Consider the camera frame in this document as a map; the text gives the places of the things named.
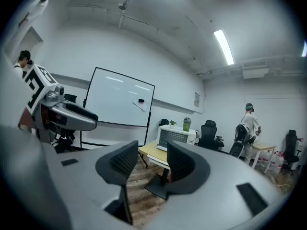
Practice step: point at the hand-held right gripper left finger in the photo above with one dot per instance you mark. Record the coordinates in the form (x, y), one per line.
(115, 166)

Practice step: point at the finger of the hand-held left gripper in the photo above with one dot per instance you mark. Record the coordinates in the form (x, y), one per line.
(76, 121)

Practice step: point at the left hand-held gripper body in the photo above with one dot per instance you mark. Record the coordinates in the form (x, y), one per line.
(39, 90)

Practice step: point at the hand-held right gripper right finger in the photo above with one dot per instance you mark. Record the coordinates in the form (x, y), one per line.
(192, 171)

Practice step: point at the white oven housing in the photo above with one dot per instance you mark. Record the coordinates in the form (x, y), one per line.
(189, 135)

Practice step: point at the black office chair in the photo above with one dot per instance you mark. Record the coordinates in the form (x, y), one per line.
(208, 135)
(291, 145)
(164, 122)

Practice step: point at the light wooden table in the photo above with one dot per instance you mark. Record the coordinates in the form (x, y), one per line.
(153, 151)

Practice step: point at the green shaker bottle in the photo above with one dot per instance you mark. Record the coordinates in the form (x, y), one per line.
(186, 126)

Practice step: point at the grey oval shell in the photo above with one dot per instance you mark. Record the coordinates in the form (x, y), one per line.
(236, 150)

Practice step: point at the black framed whiteboard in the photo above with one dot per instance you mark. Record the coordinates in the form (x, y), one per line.
(120, 97)

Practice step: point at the green plant in white pot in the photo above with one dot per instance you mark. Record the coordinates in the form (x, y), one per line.
(172, 123)

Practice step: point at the black backpack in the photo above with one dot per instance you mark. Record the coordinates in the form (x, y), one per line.
(242, 133)

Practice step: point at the white paper sheet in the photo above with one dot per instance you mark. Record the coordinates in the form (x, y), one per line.
(142, 106)

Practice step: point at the white table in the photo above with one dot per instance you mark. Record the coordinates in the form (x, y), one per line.
(263, 146)

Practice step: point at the cluster of clear water jugs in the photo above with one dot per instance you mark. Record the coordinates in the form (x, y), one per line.
(273, 160)

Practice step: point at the white ceiling air unit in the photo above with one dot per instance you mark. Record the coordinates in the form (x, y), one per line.
(255, 72)

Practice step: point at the white ceiling pipe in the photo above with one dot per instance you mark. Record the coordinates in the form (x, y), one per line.
(123, 7)

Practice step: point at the ceiling light panel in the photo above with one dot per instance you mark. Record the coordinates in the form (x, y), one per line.
(304, 49)
(224, 47)

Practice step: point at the wall poster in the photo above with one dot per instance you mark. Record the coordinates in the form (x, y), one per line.
(196, 100)

